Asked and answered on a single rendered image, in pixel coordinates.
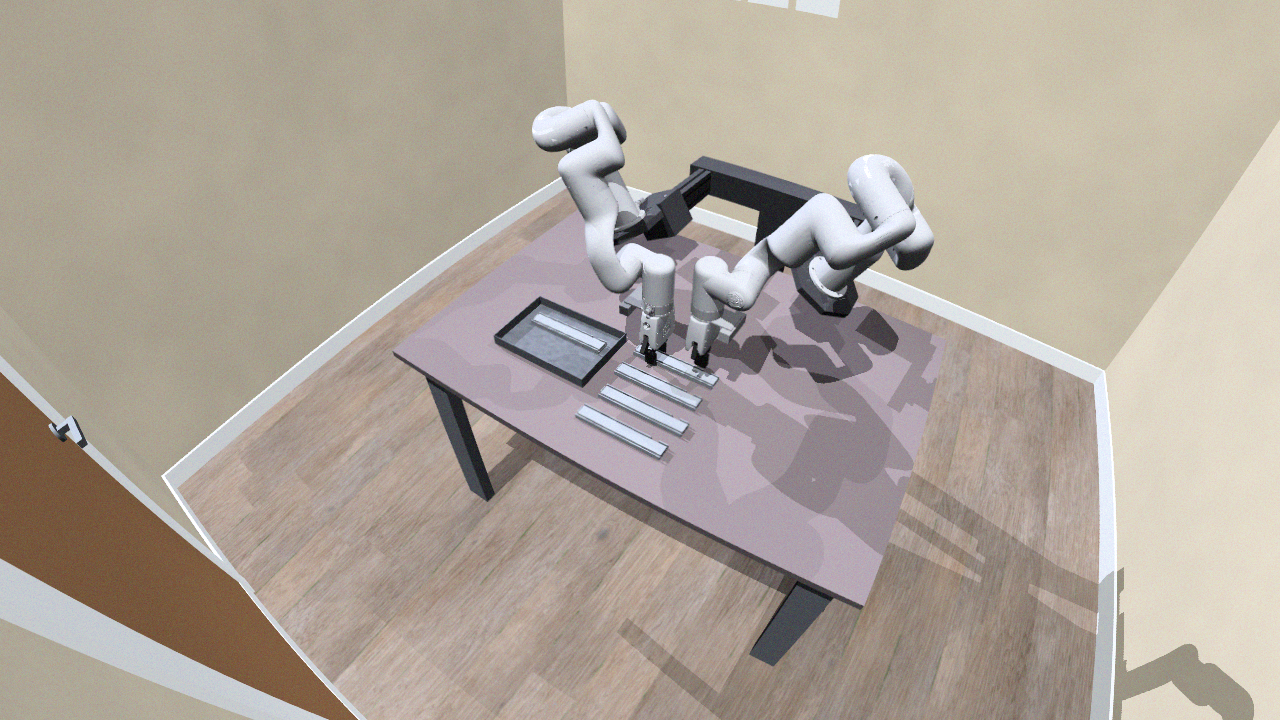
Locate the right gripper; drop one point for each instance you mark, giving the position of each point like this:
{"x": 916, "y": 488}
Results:
{"x": 655, "y": 330}

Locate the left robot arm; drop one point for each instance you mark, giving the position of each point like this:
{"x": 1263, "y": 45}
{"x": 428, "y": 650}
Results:
{"x": 822, "y": 224}

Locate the white drawer slide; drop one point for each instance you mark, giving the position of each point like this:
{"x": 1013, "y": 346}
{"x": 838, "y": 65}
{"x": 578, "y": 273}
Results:
{"x": 621, "y": 431}
{"x": 682, "y": 368}
{"x": 568, "y": 332}
{"x": 643, "y": 410}
{"x": 658, "y": 386}

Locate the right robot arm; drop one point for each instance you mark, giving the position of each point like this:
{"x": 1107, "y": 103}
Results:
{"x": 584, "y": 171}

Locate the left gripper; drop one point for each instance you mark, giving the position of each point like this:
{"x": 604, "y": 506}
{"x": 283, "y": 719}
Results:
{"x": 701, "y": 335}

